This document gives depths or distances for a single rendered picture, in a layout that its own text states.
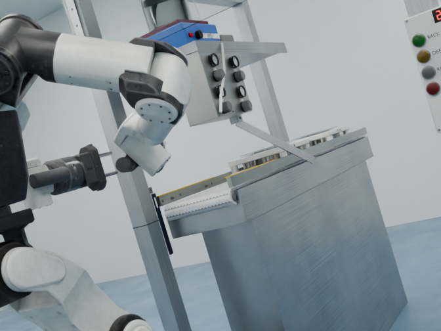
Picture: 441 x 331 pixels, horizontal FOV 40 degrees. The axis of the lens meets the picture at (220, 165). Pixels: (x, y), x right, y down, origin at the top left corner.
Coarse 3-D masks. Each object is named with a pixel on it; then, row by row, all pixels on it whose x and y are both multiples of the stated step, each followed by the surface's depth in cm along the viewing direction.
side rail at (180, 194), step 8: (240, 168) 236; (216, 176) 221; (224, 176) 225; (200, 184) 211; (208, 184) 215; (216, 184) 219; (176, 192) 198; (184, 192) 202; (192, 192) 206; (160, 200) 190; (168, 200) 194; (176, 200) 197
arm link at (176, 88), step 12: (156, 60) 109; (168, 60) 109; (180, 60) 110; (156, 72) 108; (168, 72) 108; (180, 72) 110; (168, 84) 107; (180, 84) 109; (168, 96) 106; (180, 96) 109; (180, 108) 109; (144, 120) 120; (144, 132) 122; (156, 132) 120; (168, 132) 122
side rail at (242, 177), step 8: (344, 136) 261; (352, 136) 270; (320, 144) 237; (328, 144) 244; (336, 144) 251; (312, 152) 229; (280, 160) 205; (288, 160) 210; (296, 160) 215; (256, 168) 190; (264, 168) 194; (272, 168) 199; (232, 176) 177; (240, 176) 181; (248, 176) 184; (256, 176) 189; (232, 184) 176
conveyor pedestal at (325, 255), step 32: (320, 192) 237; (352, 192) 266; (256, 224) 190; (288, 224) 208; (320, 224) 230; (352, 224) 257; (384, 224) 290; (224, 256) 196; (256, 256) 190; (288, 256) 203; (320, 256) 223; (352, 256) 249; (384, 256) 279; (224, 288) 198; (256, 288) 192; (288, 288) 197; (320, 288) 217; (352, 288) 241; (384, 288) 269; (256, 320) 194; (288, 320) 192; (320, 320) 211; (352, 320) 233; (384, 320) 260
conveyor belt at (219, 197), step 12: (252, 180) 190; (204, 192) 202; (216, 192) 181; (228, 192) 177; (180, 204) 187; (192, 204) 184; (204, 204) 182; (216, 204) 180; (228, 204) 178; (168, 216) 189; (180, 216) 188
